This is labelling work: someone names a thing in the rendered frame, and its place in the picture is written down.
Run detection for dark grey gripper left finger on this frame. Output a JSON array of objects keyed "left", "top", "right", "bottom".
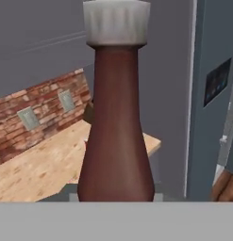
[{"left": 40, "top": 183, "right": 80, "bottom": 202}]

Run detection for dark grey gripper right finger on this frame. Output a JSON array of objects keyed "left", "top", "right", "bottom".
[{"left": 151, "top": 181, "right": 166, "bottom": 202}]

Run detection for dark red ketchup bottle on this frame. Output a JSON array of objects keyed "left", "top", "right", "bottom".
[{"left": 76, "top": 0, "right": 156, "bottom": 202}]

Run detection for grey fridge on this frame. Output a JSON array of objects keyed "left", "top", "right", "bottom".
[{"left": 138, "top": 0, "right": 233, "bottom": 202}]

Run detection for dark brown object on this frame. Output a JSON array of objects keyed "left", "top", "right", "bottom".
[{"left": 82, "top": 99, "right": 95, "bottom": 126}]

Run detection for grey wall outlet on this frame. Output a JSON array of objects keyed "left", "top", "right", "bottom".
[
  {"left": 57, "top": 88, "right": 76, "bottom": 113},
  {"left": 16, "top": 105, "right": 41, "bottom": 132}
]

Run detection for grey wall cupboards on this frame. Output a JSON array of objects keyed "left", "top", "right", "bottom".
[{"left": 0, "top": 0, "right": 96, "bottom": 100}]

